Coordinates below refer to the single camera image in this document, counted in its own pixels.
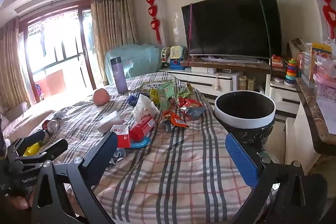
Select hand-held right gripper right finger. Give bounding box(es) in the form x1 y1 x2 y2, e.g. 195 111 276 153
225 132 309 224

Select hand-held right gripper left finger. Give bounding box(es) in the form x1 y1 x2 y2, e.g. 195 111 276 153
31 131 118 224

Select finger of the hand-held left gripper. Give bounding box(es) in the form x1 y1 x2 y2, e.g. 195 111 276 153
16 130 51 153
25 138 69 163

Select black bin with white rim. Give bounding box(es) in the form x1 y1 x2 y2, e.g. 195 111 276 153
214 91 276 146

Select person's left hand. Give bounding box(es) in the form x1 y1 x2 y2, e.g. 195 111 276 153
5 194 30 210

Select yellow plastic toy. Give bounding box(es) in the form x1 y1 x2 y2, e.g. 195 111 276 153
23 142 40 157

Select red round can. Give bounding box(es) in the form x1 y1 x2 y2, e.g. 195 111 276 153
42 119 61 134

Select blue and white wrapper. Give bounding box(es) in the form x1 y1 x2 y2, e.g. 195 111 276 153
110 148 126 165

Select red and white small box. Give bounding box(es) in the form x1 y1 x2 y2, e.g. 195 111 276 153
110 124 131 149

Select red snack packet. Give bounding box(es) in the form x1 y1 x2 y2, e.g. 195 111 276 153
129 115 156 142

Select crumpled white plastic bag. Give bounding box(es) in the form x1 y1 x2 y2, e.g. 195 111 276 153
132 94 160 122

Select blue plastic bag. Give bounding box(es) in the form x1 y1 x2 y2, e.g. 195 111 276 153
128 93 143 106

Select grey blue wrapper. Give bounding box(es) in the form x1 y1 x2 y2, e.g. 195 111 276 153
184 107 206 121

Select red crumpled wrapper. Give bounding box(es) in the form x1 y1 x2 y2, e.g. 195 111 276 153
178 98 204 111

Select orange snack wrapper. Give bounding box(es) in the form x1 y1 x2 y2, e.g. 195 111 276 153
161 111 189 133

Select purple thermos bottle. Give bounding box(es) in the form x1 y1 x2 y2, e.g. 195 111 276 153
110 57 129 94

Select beige curtain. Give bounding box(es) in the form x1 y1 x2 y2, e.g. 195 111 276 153
0 17 30 109
91 0 138 85

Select brown marble counter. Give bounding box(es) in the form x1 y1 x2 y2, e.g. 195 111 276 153
295 77 336 153

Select white television cabinet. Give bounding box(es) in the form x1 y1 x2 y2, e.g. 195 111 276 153
159 59 302 114

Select green drink carton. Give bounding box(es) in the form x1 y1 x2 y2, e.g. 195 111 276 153
157 81 176 111

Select glass balcony door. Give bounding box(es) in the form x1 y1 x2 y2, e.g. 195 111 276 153
20 5 96 98

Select teal dust cover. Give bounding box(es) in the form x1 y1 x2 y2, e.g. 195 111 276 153
104 43 163 84

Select red toy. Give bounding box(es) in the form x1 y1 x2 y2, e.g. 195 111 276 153
271 54 287 68

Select blue toy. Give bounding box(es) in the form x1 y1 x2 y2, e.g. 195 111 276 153
168 59 184 70

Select pink plastic box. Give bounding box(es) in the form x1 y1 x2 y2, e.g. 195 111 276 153
314 73 336 90

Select white wheel toy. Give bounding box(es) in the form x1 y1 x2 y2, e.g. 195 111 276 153
161 47 171 64

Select yellow teal toy phone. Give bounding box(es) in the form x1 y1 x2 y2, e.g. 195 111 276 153
170 46 187 60

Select beige bag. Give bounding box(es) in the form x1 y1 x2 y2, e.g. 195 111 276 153
288 38 309 59

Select black television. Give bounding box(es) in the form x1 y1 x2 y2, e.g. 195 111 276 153
181 0 282 60

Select yellow box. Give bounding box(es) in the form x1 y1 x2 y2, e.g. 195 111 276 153
310 42 332 83

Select rainbow stacking ring toy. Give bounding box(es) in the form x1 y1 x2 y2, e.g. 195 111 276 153
284 59 297 87

